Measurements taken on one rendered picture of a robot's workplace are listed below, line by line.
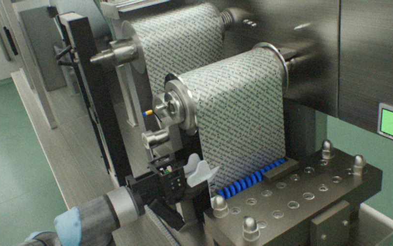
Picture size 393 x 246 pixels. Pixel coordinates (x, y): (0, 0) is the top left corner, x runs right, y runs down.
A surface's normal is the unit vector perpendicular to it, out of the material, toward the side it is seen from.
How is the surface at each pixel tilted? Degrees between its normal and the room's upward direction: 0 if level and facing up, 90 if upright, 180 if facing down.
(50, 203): 0
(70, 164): 0
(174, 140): 90
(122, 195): 26
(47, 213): 0
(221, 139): 90
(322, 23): 90
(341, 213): 90
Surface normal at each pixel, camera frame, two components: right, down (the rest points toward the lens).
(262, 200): -0.15, -0.88
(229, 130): 0.50, 0.32
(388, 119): -0.85, 0.35
